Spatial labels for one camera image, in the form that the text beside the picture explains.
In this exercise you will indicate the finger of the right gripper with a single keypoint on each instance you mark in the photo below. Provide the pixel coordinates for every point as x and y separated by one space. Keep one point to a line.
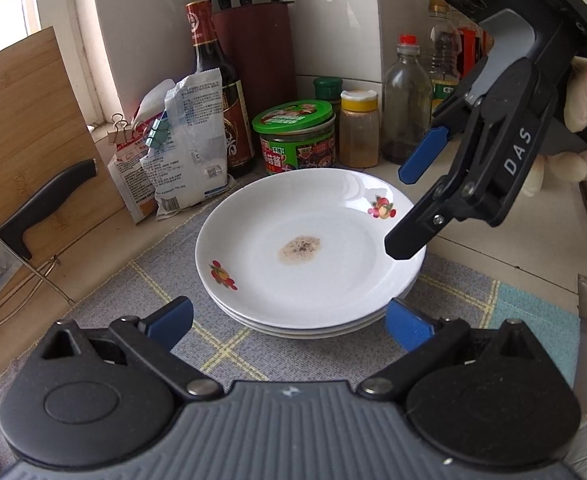
424 155
429 216

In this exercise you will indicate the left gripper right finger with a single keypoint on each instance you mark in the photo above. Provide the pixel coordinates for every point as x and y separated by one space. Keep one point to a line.
428 344

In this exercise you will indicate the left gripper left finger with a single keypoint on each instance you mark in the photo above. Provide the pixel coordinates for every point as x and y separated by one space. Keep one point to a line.
149 342

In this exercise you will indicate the white stained plate back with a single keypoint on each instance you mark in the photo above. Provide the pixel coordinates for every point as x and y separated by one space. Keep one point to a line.
310 217

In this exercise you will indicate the large white fruit plate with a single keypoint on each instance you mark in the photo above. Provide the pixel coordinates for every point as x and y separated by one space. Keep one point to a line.
307 297

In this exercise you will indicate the right gloved hand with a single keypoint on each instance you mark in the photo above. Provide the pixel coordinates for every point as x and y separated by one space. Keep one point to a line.
567 166

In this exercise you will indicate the clear red cap bottle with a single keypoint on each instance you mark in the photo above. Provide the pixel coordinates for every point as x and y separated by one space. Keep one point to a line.
406 102

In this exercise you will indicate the red label sauce bottle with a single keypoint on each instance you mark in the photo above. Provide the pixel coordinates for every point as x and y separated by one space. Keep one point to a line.
475 43

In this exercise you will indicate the grey green checked cloth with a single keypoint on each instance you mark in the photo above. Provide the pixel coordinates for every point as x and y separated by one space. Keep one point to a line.
290 415

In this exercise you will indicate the yellow lid spice jar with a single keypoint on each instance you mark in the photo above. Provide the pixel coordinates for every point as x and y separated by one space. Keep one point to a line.
359 129

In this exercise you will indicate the green cap small jar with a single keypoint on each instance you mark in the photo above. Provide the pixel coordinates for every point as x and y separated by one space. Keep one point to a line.
328 89

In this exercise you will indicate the green lid sauce jar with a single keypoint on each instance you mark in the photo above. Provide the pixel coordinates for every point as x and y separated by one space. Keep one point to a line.
297 135

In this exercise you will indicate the red white paper packet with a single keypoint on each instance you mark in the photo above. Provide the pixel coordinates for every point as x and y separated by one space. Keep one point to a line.
128 137

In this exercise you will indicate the white seasoning bag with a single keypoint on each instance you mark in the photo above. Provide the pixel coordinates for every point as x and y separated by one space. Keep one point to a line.
187 160

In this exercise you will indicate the dark red knife block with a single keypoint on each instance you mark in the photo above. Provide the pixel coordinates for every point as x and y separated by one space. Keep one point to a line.
257 37

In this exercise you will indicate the bamboo cutting board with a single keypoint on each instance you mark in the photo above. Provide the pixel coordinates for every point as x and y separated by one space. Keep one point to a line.
43 132

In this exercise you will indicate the metal wire board rack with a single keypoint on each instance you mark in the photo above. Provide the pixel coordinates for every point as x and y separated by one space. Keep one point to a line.
20 280

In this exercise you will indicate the black handled kitchen knife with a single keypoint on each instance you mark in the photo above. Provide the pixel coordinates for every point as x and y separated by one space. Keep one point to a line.
44 202

